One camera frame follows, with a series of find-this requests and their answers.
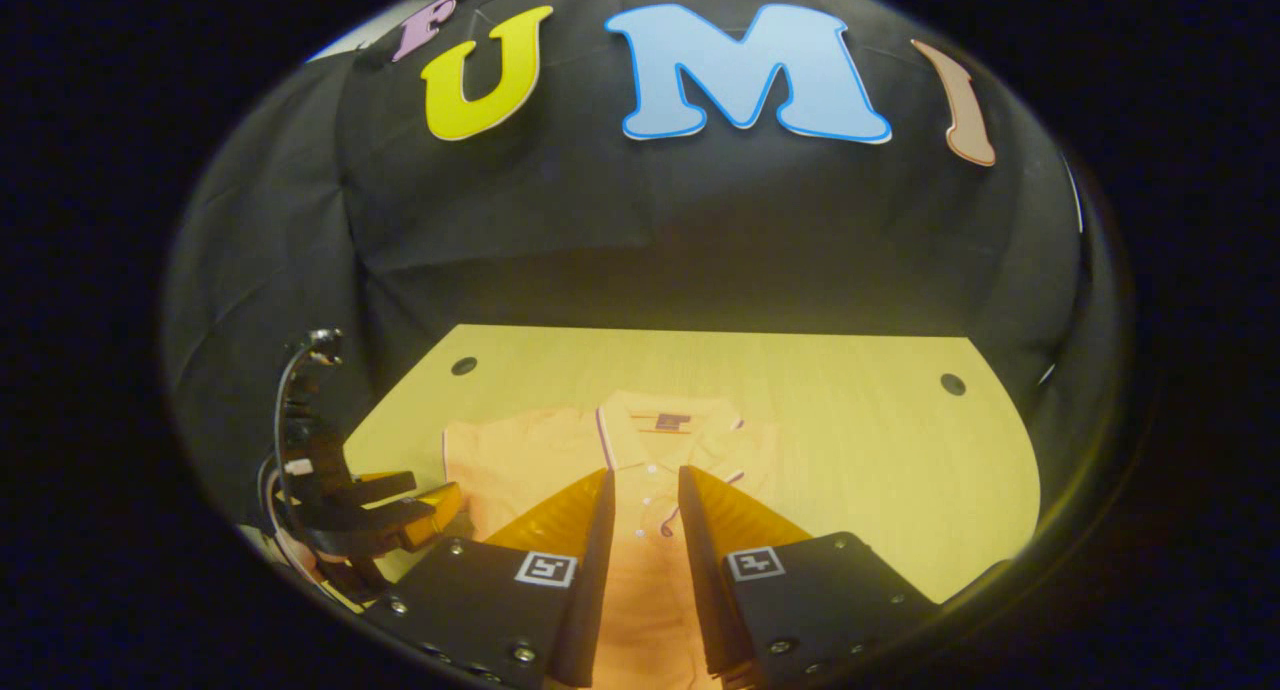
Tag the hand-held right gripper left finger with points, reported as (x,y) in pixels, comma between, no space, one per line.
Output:
(585,590)

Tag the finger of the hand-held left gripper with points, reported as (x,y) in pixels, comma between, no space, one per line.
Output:
(385,488)
(390,525)

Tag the orange T-shirt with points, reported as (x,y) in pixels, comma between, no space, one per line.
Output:
(520,450)

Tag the black backdrop cloth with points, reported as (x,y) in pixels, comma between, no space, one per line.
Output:
(700,230)

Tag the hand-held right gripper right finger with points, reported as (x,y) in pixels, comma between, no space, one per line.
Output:
(705,590)

